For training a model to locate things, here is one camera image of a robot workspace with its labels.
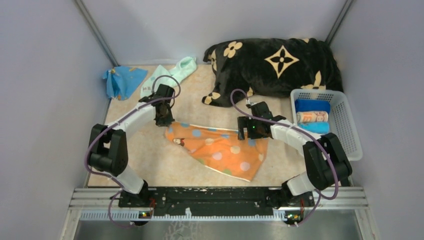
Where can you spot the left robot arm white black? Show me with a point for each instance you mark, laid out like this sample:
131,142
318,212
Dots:
107,153

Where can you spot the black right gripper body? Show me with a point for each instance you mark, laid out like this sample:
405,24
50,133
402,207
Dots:
251,124

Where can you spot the cyan rolled towel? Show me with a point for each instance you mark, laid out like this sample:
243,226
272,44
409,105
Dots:
316,127

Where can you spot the aluminium rail frame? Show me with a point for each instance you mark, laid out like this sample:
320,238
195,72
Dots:
101,203

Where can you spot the light blue crumpled cloth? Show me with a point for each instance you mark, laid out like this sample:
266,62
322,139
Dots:
122,81

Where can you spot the mint green towel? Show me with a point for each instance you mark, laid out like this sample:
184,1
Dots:
183,69

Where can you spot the dark blue rolled towel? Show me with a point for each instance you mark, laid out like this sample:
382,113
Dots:
310,105

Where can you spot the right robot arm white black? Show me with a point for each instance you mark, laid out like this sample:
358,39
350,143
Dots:
325,159

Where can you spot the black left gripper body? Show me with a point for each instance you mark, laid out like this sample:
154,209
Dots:
166,119

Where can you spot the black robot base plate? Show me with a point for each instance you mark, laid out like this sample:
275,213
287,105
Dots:
217,202

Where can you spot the white plastic basket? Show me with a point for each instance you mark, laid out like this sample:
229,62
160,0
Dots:
340,118

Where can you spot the black beige flower blanket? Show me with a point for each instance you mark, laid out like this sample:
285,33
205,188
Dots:
270,67

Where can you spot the beige orange rolled towel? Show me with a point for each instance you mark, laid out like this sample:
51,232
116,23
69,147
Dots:
312,116

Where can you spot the orange polka dot towel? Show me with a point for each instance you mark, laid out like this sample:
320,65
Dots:
220,149

